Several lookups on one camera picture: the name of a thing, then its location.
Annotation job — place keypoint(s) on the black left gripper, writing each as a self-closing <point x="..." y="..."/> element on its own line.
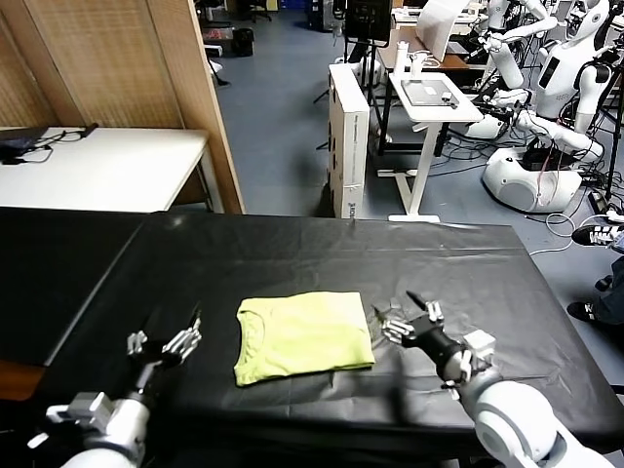
<point x="151" y="361"/>

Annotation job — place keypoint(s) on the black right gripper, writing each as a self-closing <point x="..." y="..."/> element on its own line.
<point x="439" y="346"/>

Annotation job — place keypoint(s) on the yellow-green t-shirt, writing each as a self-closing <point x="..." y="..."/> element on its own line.
<point x="302" y="336"/>

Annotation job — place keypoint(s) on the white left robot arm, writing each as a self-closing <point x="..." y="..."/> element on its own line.
<point x="117" y="434"/>

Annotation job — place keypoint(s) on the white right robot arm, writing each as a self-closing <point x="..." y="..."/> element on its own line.
<point x="512" y="419"/>

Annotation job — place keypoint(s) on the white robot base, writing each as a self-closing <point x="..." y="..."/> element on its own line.
<point x="482" y="128"/>

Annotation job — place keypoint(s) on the small white robot base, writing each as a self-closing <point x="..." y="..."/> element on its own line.
<point x="378" y="73"/>

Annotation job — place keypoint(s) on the black white sneaker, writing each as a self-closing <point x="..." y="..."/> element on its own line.
<point x="582" y="311"/>
<point x="592" y="236"/>

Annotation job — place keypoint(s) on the white standing desk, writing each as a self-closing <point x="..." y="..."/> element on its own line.
<point x="429" y="146"/>

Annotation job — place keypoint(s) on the white rectangular table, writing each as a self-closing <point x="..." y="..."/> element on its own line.
<point x="122" y="166"/>

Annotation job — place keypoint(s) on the tall white cardboard box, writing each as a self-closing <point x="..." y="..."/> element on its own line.
<point x="353" y="146"/>

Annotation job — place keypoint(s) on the blue jeans leg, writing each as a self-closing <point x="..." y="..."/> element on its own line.
<point x="615" y="283"/>

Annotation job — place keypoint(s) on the black power strip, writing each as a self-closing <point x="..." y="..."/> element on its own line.
<point x="597" y="200"/>

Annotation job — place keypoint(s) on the black power adapter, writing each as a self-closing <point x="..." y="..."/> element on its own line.
<point x="90" y="130"/>

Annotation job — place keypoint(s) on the grey laptop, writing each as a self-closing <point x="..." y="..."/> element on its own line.
<point x="426" y="92"/>

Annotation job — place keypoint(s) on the black pouch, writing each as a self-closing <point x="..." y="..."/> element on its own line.
<point x="17" y="144"/>

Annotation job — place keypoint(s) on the white cup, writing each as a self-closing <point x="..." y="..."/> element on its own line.
<point x="416" y="68"/>

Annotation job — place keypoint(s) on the white bottle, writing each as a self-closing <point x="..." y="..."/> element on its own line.
<point x="401" y="61"/>

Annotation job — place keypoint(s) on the black tripod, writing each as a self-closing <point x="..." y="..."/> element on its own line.
<point x="612" y="146"/>

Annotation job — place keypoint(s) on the brown wooden desk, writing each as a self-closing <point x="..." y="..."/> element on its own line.
<point x="458" y="61"/>

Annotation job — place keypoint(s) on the white humanoid robot with base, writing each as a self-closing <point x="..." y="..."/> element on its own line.
<point x="560" y="73"/>

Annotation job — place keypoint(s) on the white curved sheet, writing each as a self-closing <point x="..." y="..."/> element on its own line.
<point x="437" y="29"/>

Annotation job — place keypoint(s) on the black panel on tripod stand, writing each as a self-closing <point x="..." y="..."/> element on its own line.
<point x="366" y="19"/>

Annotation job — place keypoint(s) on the black bin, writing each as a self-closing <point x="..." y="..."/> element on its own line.
<point x="242" y="43"/>

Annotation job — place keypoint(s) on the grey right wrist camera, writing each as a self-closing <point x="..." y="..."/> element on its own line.
<point x="480" y="348"/>

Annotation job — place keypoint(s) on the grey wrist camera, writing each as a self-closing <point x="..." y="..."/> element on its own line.
<point x="480" y="348"/>
<point x="85" y="409"/>

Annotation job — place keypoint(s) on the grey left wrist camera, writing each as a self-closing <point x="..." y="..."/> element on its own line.
<point x="85" y="409"/>

